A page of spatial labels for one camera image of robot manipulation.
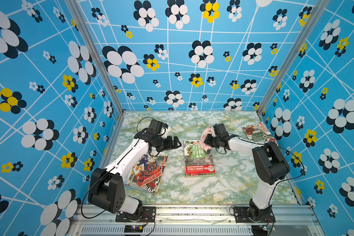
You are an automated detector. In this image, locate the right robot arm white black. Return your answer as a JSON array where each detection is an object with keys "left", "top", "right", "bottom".
[{"left": 200, "top": 124, "right": 290, "bottom": 222}]

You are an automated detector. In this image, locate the aluminium front rail frame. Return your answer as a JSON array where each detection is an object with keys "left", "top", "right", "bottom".
[{"left": 68, "top": 204, "right": 325, "bottom": 236}]

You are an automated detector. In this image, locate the aluminium corner post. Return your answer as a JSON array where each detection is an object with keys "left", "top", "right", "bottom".
[
  {"left": 65, "top": 0, "right": 124, "bottom": 116},
  {"left": 257, "top": 0, "right": 330, "bottom": 118}
]

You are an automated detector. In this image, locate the left aluminium corner post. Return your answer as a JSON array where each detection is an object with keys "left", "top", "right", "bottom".
[{"left": 65, "top": 0, "right": 124, "bottom": 116}]

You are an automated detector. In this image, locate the pink cloth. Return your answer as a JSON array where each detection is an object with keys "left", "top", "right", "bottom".
[{"left": 200, "top": 125, "right": 213, "bottom": 145}]

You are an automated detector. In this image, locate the red manga book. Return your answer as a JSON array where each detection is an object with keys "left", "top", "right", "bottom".
[{"left": 133, "top": 154, "right": 168, "bottom": 187}]

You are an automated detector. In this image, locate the grey teal warrior book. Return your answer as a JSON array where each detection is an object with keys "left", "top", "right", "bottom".
[{"left": 125, "top": 153, "right": 165, "bottom": 193}]

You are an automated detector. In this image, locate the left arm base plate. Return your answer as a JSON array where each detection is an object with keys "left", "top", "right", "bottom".
[{"left": 115, "top": 206, "right": 156, "bottom": 223}]

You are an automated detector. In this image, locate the red brown illustrated book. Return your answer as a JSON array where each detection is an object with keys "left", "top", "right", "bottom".
[{"left": 242, "top": 123, "right": 278, "bottom": 145}]

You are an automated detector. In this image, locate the green red dinosaur book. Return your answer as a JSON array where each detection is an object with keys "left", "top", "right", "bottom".
[{"left": 184, "top": 140, "right": 215, "bottom": 178}]

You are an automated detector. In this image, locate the right aluminium corner post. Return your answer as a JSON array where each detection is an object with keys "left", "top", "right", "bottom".
[{"left": 257, "top": 0, "right": 330, "bottom": 118}]

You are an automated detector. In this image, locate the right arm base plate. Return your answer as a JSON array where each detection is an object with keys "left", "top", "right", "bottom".
[{"left": 230, "top": 206, "right": 276, "bottom": 224}]

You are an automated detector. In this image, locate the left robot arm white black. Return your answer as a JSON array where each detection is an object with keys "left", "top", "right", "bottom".
[{"left": 85, "top": 119, "right": 182, "bottom": 219}]

